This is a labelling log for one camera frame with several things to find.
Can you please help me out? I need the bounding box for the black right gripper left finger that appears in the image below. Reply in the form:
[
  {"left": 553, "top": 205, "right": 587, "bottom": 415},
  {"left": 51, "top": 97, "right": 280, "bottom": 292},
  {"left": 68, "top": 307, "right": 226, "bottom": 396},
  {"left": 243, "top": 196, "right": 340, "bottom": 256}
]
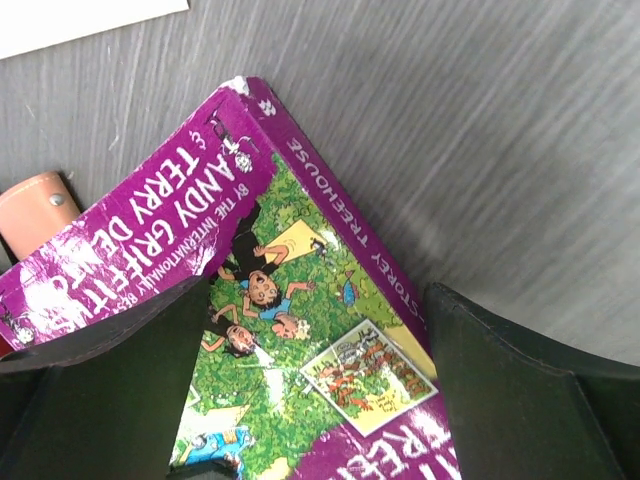
[{"left": 1, "top": 277, "right": 209, "bottom": 479}]

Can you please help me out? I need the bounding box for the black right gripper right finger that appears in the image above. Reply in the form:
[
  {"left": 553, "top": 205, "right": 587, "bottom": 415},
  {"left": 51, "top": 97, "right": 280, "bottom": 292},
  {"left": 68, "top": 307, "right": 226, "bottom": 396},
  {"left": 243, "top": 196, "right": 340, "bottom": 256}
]
[{"left": 424, "top": 283, "right": 639, "bottom": 479}]

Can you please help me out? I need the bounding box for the purple treehouse book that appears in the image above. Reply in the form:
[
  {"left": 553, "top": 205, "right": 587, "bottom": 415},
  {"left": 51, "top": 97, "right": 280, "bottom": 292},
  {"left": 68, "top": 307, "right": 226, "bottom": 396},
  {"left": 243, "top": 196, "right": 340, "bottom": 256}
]
[{"left": 1, "top": 76, "right": 461, "bottom": 479}]

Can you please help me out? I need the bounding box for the red student backpack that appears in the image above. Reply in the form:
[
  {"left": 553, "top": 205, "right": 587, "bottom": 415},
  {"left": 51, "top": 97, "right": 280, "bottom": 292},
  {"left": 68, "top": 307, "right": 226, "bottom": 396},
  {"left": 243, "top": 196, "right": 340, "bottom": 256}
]
[{"left": 0, "top": 338, "right": 14, "bottom": 357}]

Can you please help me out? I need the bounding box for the brown leather wallet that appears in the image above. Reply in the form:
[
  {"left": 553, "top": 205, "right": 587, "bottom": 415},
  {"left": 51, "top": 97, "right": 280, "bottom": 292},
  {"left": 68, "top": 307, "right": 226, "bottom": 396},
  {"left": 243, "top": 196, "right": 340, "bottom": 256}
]
[{"left": 1, "top": 171, "right": 80, "bottom": 261}]

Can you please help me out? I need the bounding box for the patterned white placemat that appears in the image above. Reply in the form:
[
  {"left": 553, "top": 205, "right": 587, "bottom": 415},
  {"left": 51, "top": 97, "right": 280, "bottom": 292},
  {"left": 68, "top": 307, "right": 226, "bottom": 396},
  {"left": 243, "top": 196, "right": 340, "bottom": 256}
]
[{"left": 1, "top": 0, "right": 189, "bottom": 59}]

